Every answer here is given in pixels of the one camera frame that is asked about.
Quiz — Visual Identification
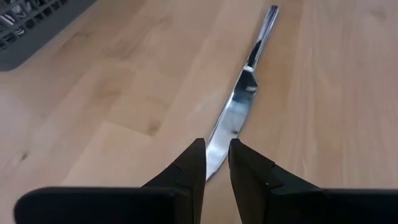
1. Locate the silver table knife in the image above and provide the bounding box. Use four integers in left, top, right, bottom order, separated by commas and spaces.
205, 5, 279, 181

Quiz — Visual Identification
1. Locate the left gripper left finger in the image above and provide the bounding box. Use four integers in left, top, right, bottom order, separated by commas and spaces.
14, 138, 207, 224

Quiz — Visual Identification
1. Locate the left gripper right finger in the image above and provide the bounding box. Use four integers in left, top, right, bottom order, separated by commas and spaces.
228, 138, 398, 224

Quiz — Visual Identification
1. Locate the grey mesh cutlery basket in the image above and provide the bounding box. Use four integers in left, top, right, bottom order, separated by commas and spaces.
0, 0, 98, 72

